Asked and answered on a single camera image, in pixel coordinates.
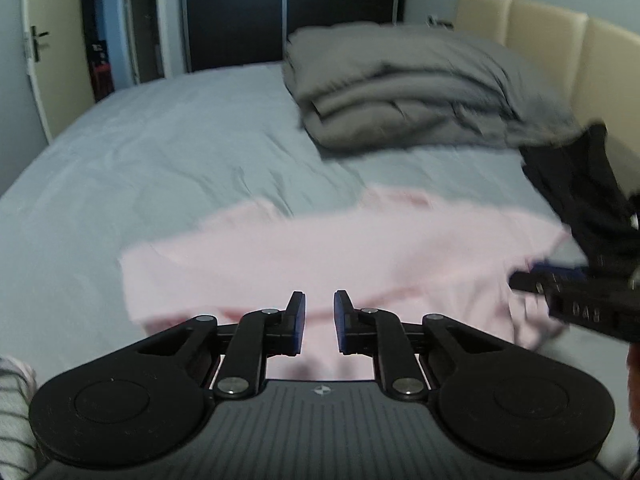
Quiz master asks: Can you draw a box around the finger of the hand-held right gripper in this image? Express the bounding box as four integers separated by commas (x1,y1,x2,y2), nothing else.
509,259,592,302

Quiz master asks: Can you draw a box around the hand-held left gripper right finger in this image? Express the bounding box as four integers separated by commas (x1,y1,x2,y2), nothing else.
333,290,505,401

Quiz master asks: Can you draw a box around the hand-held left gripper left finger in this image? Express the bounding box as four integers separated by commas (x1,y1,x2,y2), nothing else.
136,290,307,401

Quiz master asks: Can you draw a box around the pink garment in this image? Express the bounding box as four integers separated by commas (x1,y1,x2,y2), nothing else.
119,185,584,382

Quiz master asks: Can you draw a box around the person's right forearm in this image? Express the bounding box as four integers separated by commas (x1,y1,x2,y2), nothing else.
626,352,640,433

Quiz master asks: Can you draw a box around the black garment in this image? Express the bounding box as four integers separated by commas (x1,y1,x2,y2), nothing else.
519,122,640,273

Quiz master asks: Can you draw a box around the bed with grey sheet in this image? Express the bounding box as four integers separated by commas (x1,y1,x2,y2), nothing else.
0,62,640,480

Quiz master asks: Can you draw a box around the folded grey duvet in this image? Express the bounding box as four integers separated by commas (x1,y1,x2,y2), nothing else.
281,22,585,162

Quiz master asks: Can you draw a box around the beige padded headboard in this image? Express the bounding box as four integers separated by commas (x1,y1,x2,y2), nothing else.
453,0,640,173

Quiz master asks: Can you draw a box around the person's striped clothing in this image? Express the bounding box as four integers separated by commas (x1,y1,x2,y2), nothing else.
0,355,40,480

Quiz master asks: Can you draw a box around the dark wardrobe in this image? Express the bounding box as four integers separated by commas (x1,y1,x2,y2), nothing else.
179,0,407,74

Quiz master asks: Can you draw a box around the red object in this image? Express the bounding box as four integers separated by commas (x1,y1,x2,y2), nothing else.
92,62,115,102

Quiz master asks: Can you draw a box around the cream door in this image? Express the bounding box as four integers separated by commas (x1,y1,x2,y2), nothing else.
21,0,97,144

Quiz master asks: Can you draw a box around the black door handle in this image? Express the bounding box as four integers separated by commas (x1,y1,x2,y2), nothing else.
23,25,51,64

